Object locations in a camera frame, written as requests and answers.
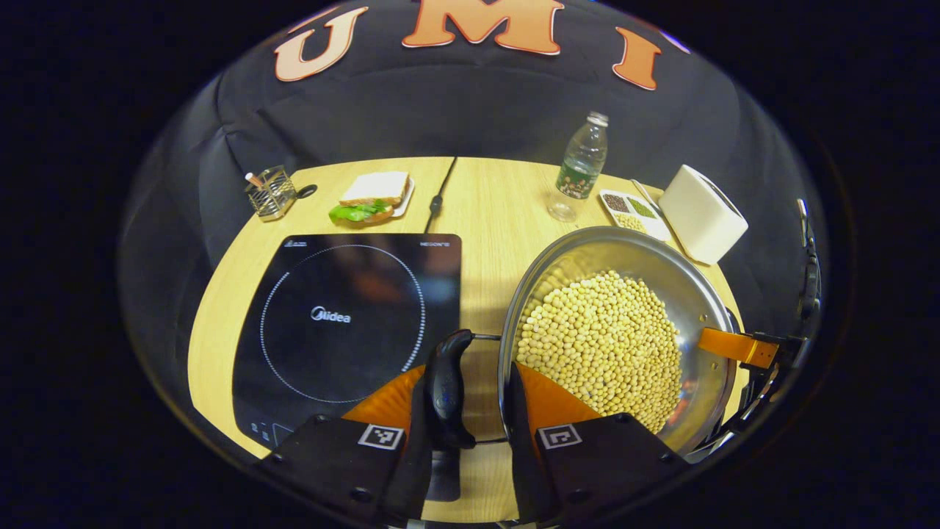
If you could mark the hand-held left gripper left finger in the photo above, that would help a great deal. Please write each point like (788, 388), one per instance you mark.
(417, 477)

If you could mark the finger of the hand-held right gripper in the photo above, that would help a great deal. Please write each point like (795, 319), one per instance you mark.
(734, 345)

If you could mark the sandwich on white plate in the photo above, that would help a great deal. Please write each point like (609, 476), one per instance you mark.
(374, 191)

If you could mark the black induction cooktop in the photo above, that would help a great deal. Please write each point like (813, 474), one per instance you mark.
(345, 353)

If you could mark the pile of yellow soybeans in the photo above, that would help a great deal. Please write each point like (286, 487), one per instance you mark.
(602, 345)

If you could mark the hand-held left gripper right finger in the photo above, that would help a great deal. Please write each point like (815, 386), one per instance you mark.
(523, 470)

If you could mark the clear plastic water bottle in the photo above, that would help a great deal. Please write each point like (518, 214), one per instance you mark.
(580, 169)

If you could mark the metal spoon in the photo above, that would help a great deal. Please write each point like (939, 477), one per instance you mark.
(646, 195)

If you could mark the white divided bean dish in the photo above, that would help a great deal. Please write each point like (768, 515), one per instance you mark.
(631, 213)

